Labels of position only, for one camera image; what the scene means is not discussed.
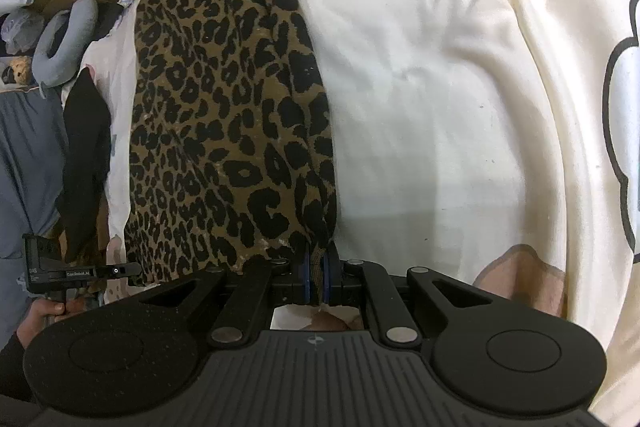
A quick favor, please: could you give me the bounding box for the leopard print garment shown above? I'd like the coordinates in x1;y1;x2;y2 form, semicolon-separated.
125;0;337;285

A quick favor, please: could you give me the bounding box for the black sleeve left forearm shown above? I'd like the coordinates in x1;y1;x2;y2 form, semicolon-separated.
0;334;34;402

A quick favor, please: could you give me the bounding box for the person left hand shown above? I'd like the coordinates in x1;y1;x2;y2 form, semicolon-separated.
16;297;88;348

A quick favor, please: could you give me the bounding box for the black garment on pile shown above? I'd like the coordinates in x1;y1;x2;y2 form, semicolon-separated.
56;67;111;262

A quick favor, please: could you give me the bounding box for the grey neck pillow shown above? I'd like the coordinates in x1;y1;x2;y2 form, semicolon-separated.
32;0;99;88

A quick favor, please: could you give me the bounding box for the small plush toy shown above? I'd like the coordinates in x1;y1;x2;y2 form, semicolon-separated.
1;56;32;86

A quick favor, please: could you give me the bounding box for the cream bear print blanket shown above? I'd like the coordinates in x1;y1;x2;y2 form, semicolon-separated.
84;0;639;426

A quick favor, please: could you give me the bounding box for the crumpled plastic bag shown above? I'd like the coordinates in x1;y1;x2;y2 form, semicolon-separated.
1;8;44;55

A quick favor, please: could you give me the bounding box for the black flat cloth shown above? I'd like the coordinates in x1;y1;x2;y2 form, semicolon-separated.
92;2;125;41

